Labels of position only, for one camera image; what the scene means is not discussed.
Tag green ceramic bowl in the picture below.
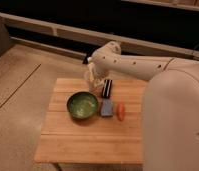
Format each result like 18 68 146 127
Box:
67 92 98 120

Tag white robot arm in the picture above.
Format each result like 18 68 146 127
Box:
88 41 199 171

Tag blue sponge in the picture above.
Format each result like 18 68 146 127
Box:
100 99 113 117

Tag translucent plastic cup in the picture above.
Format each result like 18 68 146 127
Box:
84 71 101 92

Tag wooden table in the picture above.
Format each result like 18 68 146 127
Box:
34 78 146 165

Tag orange carrot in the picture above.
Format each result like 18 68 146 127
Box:
117 103 125 121

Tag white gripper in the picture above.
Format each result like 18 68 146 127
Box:
88 63 108 86

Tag white bottle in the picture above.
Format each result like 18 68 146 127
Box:
88 65 98 88

